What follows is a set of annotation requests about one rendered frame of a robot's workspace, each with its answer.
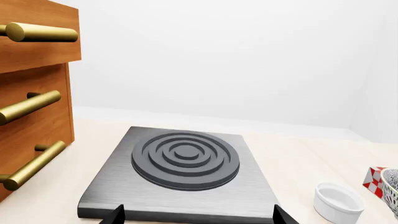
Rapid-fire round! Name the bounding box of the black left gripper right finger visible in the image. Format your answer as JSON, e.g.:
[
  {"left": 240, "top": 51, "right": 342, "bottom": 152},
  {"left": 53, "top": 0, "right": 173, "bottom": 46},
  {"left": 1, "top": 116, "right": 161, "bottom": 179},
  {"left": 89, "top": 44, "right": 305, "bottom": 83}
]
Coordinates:
[{"left": 273, "top": 204, "right": 300, "bottom": 224}]

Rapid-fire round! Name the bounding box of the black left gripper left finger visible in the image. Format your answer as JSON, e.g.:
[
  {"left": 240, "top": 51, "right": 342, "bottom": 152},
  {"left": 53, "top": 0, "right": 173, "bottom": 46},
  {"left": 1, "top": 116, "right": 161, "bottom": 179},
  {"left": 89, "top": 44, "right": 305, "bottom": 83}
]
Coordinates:
[{"left": 98, "top": 204, "right": 126, "bottom": 224}]

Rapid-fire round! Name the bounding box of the white ceramic ramekin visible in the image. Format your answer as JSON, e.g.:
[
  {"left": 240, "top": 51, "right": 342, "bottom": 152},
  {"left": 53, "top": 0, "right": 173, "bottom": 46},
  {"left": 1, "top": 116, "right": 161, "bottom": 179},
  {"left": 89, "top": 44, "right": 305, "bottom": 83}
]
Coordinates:
[{"left": 313, "top": 182, "right": 365, "bottom": 224}]

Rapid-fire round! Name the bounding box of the black white patterned bowl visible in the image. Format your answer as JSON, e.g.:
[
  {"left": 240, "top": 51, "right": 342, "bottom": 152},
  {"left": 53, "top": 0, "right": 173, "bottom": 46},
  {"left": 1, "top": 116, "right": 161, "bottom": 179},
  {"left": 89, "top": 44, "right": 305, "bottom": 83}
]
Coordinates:
[{"left": 380, "top": 168, "right": 398, "bottom": 220}]

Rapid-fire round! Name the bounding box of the grey flat stove base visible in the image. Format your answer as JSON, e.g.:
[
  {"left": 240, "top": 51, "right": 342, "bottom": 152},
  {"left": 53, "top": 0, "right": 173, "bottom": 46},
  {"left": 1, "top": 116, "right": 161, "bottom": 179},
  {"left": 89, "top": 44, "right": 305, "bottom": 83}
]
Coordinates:
[{"left": 76, "top": 126, "right": 282, "bottom": 224}]

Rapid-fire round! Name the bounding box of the dark grey ringed burner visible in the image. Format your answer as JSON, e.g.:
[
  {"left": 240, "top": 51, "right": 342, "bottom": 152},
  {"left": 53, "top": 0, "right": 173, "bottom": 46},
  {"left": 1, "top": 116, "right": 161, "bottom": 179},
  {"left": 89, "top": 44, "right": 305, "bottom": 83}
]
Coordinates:
[{"left": 131, "top": 132, "right": 241, "bottom": 192}]

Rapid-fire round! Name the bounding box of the red white checkered box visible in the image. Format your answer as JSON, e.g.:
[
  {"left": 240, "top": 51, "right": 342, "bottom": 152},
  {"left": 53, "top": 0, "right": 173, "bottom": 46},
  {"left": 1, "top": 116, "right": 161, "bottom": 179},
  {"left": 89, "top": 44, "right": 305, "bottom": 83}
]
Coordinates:
[{"left": 362, "top": 166, "right": 389, "bottom": 200}]

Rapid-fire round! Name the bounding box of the wooden drawer cabinet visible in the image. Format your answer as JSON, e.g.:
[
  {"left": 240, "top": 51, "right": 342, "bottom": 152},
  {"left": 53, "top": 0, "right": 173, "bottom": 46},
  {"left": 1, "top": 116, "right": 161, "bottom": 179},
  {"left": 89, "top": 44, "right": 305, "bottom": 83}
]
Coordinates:
[{"left": 0, "top": 0, "right": 82, "bottom": 203}]

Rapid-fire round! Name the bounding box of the brass cylinder drawer handle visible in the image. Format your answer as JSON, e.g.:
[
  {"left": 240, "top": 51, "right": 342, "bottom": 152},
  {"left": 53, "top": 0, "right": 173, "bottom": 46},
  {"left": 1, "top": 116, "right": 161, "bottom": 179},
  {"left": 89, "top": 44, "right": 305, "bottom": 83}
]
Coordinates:
[
  {"left": 0, "top": 90, "right": 62, "bottom": 127},
  {"left": 0, "top": 22, "right": 79, "bottom": 43},
  {"left": 0, "top": 140, "right": 67, "bottom": 192}
]

